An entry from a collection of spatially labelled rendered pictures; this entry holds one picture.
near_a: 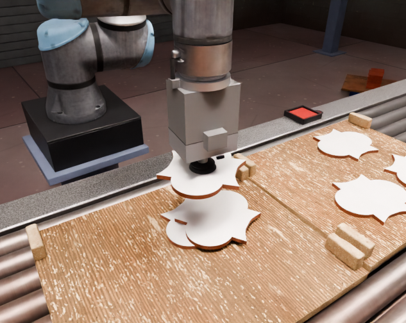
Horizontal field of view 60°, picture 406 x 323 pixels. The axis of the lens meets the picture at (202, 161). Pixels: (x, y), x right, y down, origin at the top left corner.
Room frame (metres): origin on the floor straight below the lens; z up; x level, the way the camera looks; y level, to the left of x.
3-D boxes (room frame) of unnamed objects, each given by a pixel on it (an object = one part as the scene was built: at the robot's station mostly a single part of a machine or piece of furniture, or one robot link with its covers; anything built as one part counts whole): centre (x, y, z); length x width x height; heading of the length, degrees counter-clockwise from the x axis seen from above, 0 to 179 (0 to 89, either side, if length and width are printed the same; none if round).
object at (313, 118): (0.93, -0.29, 0.92); 0.08 x 0.08 x 0.02; 33
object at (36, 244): (0.39, 0.26, 0.95); 0.06 x 0.02 x 0.03; 32
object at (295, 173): (0.62, -0.32, 0.93); 0.41 x 0.35 x 0.02; 124
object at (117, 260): (0.38, 0.02, 0.93); 0.41 x 0.35 x 0.02; 122
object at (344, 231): (0.40, -0.24, 0.95); 0.06 x 0.02 x 0.03; 34
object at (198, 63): (0.46, 0.00, 1.22); 0.08 x 0.08 x 0.05
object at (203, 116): (0.45, 0.00, 1.14); 0.10 x 0.09 x 0.16; 27
